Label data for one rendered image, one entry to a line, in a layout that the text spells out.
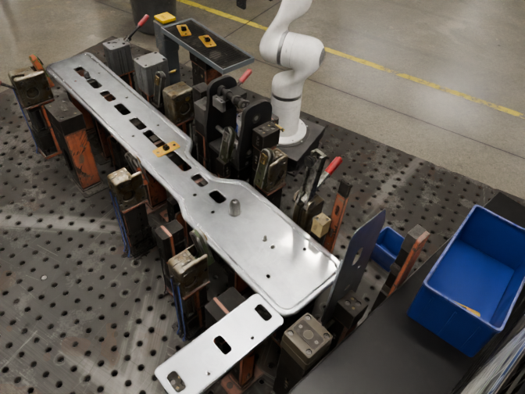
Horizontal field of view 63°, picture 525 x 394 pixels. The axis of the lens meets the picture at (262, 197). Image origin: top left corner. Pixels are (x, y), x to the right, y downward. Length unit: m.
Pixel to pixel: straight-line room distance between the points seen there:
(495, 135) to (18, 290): 3.19
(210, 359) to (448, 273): 0.61
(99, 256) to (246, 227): 0.57
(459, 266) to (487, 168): 2.16
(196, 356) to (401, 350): 0.44
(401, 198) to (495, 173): 1.58
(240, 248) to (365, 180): 0.83
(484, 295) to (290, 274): 0.46
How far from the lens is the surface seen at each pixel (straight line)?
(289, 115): 1.72
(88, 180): 1.74
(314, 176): 1.10
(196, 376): 0.97
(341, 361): 0.98
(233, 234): 1.16
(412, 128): 3.43
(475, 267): 1.22
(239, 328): 1.01
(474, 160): 3.34
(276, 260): 1.11
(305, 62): 1.57
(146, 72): 1.62
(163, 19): 1.81
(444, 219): 1.78
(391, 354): 1.01
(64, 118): 1.56
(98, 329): 1.40
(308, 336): 0.95
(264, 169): 1.26
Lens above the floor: 1.91
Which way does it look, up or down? 47 degrees down
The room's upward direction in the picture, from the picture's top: 5 degrees clockwise
